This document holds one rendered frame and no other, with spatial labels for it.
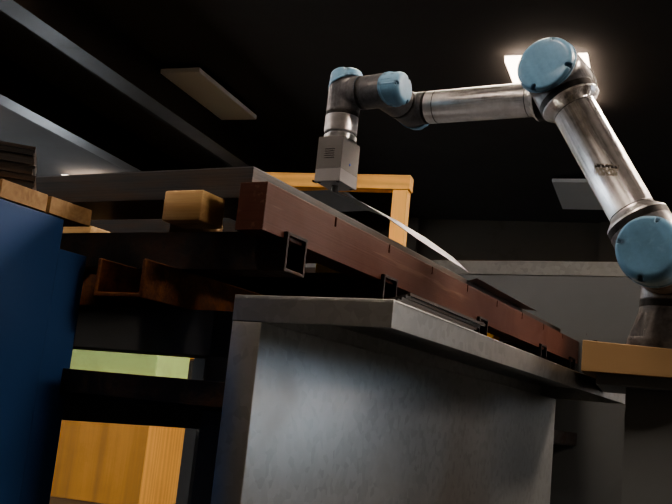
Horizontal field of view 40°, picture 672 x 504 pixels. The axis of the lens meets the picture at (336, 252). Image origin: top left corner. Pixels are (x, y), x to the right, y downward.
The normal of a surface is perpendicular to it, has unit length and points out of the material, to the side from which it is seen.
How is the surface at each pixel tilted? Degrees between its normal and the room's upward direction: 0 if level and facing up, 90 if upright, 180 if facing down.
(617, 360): 90
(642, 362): 90
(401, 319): 90
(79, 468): 90
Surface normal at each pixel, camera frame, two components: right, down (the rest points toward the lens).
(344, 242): 0.88, 0.00
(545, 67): -0.57, -0.31
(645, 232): -0.48, -0.08
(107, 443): -0.28, -0.20
